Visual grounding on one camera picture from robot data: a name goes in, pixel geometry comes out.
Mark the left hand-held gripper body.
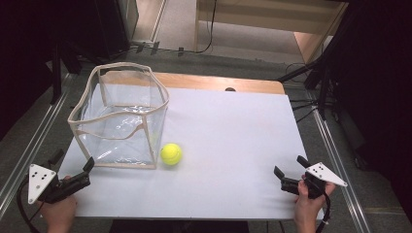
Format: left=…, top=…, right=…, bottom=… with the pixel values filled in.
left=27, top=163, right=91, bottom=205

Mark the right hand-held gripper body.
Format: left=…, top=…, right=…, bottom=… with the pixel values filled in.
left=280, top=161, right=349, bottom=200

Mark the clear plastic box beige trim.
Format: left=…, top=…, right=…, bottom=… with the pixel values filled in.
left=67, top=61, right=171, bottom=170

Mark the yellow tennis ball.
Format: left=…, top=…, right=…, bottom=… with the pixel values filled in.
left=159, top=143, right=184, bottom=167

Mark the person's left hand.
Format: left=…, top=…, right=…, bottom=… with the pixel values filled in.
left=38, top=175, right=79, bottom=233

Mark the person's right hand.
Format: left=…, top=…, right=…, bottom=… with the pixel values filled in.
left=292, top=175, right=337, bottom=233

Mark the white table mat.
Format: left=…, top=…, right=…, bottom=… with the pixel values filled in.
left=57, top=84, right=325, bottom=221

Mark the black tripod stand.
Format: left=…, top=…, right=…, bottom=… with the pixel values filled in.
left=276, top=48, right=343, bottom=121

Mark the black metal stand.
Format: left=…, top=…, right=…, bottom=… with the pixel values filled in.
left=49, top=42, right=83, bottom=105

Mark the black curtain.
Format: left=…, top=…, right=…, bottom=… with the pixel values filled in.
left=0, top=0, right=98, bottom=140
left=324, top=0, right=412, bottom=224

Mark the person's dark clothing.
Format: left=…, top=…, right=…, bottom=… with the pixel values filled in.
left=109, top=219, right=251, bottom=233

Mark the dark cabinet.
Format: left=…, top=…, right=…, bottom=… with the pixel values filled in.
left=91, top=0, right=140, bottom=61

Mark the light wooden shelf unit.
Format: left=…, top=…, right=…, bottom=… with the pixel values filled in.
left=193, top=0, right=350, bottom=65

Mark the metal floor rail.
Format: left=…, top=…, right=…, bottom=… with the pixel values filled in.
left=311, top=108, right=373, bottom=233
left=0, top=73, right=73, bottom=212

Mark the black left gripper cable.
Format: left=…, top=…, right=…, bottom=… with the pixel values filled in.
left=16, top=176, right=45, bottom=233

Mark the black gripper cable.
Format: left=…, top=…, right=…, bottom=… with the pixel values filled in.
left=16, top=176, right=45, bottom=233
left=314, top=193, right=332, bottom=233

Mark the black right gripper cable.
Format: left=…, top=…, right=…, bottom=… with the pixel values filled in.
left=314, top=193, right=332, bottom=233

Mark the black hanging cable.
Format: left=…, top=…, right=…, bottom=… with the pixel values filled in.
left=193, top=0, right=219, bottom=54

